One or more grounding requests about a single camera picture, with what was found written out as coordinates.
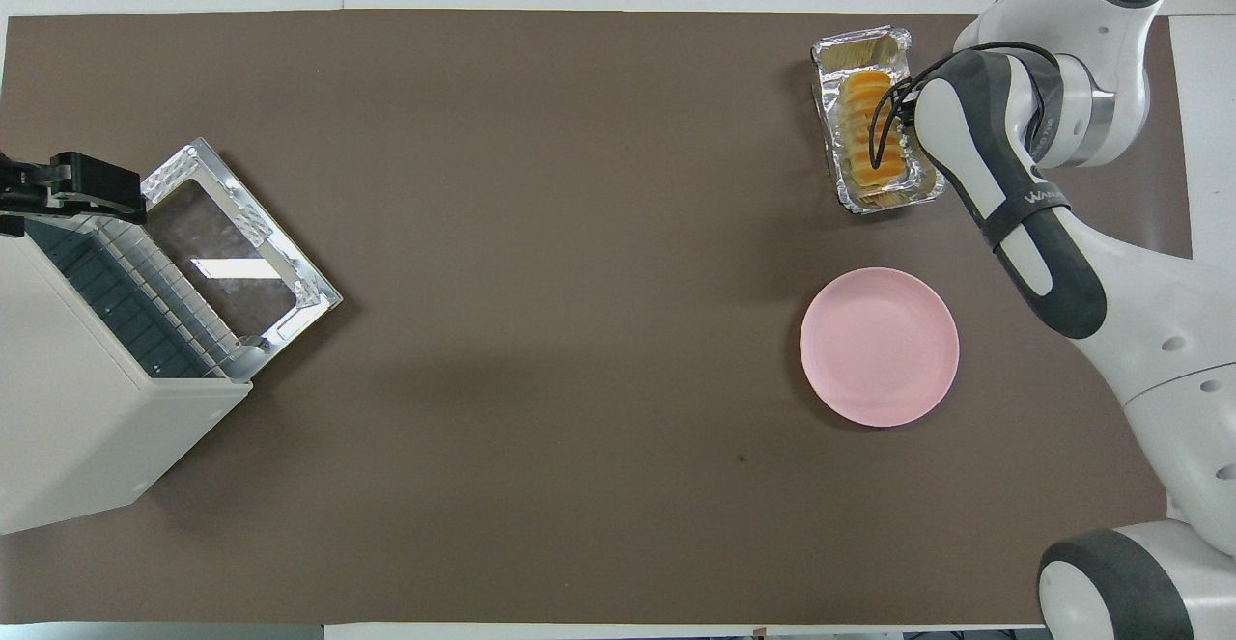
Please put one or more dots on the silver foil baking tray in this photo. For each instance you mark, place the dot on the silver foil baking tray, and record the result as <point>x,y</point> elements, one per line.
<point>830,61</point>

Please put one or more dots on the white toaster oven body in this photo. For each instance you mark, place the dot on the white toaster oven body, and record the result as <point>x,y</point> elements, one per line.
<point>68,408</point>

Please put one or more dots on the pink round plate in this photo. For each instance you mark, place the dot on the pink round plate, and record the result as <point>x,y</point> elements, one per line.
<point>879,346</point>

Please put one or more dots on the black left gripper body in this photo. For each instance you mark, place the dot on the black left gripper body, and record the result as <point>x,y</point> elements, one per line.
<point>19,186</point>

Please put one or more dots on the glass toaster oven door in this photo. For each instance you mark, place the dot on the glass toaster oven door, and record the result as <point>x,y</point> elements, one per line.
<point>290,273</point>

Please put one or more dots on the brown paper table mat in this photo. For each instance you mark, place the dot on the brown paper table mat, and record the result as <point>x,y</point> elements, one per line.
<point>541,331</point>

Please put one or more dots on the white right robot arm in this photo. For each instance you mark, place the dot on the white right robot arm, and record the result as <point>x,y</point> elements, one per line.
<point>1159,331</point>

